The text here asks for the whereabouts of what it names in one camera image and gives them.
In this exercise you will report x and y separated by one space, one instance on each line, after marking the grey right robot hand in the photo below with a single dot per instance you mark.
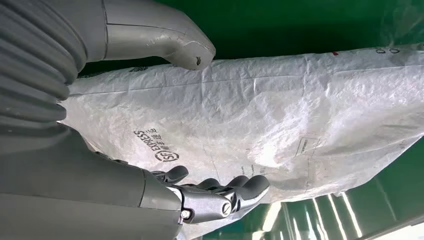
82 198

